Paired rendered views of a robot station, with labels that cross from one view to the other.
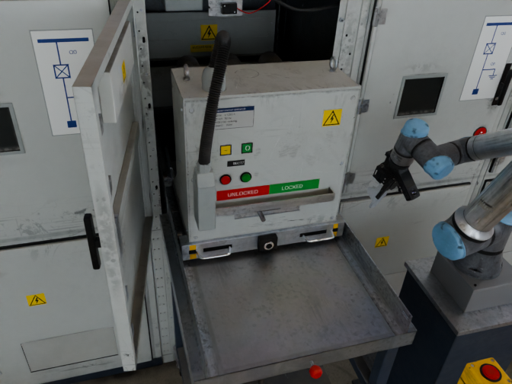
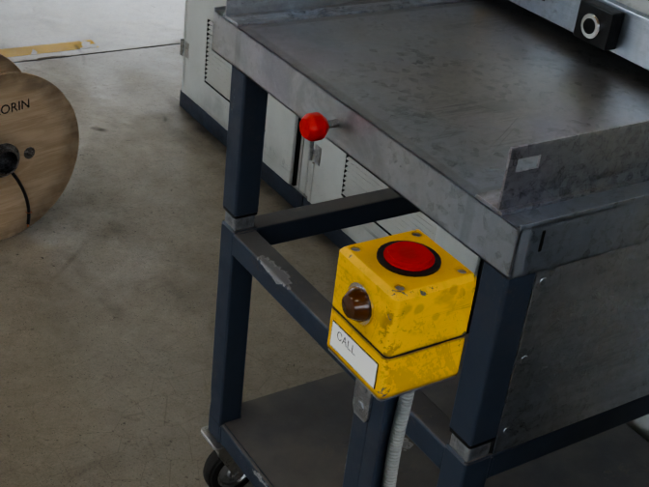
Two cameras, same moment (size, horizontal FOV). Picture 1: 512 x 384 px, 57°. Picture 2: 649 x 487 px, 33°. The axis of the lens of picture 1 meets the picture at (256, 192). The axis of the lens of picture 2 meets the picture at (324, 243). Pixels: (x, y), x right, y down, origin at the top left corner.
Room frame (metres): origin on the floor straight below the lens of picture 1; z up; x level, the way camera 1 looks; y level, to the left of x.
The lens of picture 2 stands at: (0.43, -1.26, 1.33)
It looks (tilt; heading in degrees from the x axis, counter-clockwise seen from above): 30 degrees down; 72
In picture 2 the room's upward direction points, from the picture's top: 7 degrees clockwise
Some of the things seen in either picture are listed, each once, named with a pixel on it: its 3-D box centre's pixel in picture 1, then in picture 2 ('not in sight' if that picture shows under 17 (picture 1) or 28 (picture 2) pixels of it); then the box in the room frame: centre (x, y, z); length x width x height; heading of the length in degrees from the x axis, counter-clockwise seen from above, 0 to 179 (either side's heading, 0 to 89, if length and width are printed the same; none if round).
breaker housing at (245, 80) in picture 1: (247, 130); not in sight; (1.41, 0.04, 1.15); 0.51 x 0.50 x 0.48; 18
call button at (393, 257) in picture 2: (490, 373); (408, 261); (0.71, -0.59, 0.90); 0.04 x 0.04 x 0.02
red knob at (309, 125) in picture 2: (314, 369); (320, 126); (0.75, -0.18, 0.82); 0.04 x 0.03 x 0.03; 18
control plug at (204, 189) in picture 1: (204, 196); not in sight; (1.03, 0.14, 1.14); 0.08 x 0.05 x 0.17; 18
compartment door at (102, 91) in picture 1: (122, 175); not in sight; (1.01, 0.34, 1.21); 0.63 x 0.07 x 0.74; 8
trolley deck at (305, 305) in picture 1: (271, 271); (555, 84); (1.09, -0.06, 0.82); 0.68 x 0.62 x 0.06; 18
